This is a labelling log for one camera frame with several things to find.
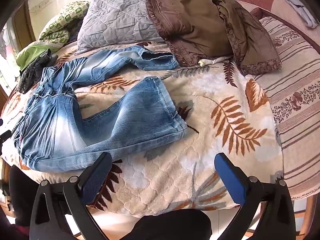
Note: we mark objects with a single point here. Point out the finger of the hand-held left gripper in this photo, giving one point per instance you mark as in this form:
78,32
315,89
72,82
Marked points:
5,135

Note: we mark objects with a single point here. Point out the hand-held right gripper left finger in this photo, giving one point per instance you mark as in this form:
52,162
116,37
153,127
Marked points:
92,180

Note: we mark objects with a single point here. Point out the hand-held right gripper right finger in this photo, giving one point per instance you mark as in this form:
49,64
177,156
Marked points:
232,180

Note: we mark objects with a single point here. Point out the blue denim pants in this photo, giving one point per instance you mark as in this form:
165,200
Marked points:
125,120

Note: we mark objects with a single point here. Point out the leaf print fleece blanket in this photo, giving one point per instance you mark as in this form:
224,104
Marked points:
200,130

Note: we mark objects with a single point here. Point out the person's dark trouser leg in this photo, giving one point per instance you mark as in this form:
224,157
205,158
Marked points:
22,197
175,226

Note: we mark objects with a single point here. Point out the dark grey denim garment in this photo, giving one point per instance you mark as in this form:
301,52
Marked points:
32,72

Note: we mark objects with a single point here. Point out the striped floral mattress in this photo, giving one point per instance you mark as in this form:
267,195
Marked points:
295,130

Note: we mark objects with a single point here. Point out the window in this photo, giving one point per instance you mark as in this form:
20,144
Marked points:
7,47

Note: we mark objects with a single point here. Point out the plain green cloth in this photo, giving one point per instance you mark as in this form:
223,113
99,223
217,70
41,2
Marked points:
32,51

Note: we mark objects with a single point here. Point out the small white cloth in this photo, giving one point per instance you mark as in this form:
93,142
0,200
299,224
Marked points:
207,62

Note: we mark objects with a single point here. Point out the green patterned blanket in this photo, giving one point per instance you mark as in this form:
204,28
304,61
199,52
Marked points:
62,22

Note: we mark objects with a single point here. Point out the grey quilted bedspread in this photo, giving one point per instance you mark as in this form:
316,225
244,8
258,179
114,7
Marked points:
117,20

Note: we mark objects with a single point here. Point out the brown jacket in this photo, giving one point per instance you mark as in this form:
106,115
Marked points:
195,17

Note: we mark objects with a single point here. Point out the light grey cloth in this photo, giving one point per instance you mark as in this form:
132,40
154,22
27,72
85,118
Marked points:
302,12

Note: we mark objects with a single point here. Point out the wooden bed frame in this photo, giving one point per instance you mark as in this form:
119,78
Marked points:
307,210

